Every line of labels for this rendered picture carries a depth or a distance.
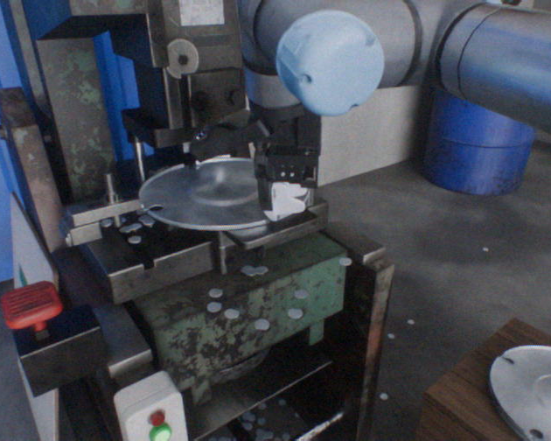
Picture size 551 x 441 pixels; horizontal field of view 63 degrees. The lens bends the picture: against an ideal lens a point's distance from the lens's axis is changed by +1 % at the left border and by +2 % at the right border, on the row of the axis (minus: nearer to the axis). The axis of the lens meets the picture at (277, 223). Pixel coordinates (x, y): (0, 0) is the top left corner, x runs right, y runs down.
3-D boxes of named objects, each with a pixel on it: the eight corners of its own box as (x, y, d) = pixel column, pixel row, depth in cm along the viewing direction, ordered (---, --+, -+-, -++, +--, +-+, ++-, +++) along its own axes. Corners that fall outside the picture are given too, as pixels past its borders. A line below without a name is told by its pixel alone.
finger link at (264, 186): (271, 219, 61) (268, 169, 54) (260, 218, 61) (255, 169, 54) (275, 194, 64) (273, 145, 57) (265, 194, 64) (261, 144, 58)
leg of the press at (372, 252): (387, 458, 117) (450, 116, 74) (355, 484, 111) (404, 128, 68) (218, 286, 183) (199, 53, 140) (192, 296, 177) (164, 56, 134)
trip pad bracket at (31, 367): (125, 421, 67) (101, 318, 57) (55, 457, 62) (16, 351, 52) (113, 394, 71) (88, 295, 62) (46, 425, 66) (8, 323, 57)
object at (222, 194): (344, 199, 74) (345, 194, 74) (184, 251, 59) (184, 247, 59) (252, 151, 95) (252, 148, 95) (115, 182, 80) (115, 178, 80)
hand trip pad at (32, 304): (77, 351, 57) (63, 303, 53) (24, 373, 54) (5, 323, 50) (64, 321, 62) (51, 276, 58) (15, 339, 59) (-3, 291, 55)
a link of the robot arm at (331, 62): (441, 23, 34) (371, -24, 41) (305, 29, 30) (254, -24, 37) (408, 115, 39) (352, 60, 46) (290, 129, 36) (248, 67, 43)
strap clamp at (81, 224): (163, 220, 83) (156, 169, 79) (67, 247, 75) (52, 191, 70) (151, 208, 88) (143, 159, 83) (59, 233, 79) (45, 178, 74)
